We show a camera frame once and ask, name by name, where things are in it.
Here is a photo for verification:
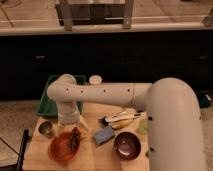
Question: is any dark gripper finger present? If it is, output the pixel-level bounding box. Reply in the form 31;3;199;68
71;126;82;136

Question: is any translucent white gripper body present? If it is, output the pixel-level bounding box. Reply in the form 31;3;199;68
57;102;80;125

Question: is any dark grape bunch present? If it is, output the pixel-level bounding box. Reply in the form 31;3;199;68
69;135;80;152

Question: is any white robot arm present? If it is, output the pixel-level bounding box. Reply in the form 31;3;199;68
47;74;207;171

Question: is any red bowl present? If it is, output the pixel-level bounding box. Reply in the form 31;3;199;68
48;132;79;165

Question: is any purple bowl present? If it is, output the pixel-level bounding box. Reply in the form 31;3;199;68
113;132;141;160

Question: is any green plastic tray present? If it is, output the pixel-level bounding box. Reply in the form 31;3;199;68
36;75;86;119

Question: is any blue sponge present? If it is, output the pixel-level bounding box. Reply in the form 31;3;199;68
93;126;115;145

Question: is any small metal cup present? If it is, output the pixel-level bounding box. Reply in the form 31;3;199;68
38;121;53;138

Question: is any white cylindrical cup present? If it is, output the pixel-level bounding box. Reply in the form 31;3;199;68
89;75;102;85

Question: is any yellow banana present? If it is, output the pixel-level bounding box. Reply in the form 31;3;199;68
110;119;133;130

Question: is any black pole at left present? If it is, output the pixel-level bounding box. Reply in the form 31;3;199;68
15;129;29;171

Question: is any white handled brush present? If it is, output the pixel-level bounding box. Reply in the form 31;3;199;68
100;112;142;125

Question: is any wooden frame structure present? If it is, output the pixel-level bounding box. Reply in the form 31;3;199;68
55;0;134;31

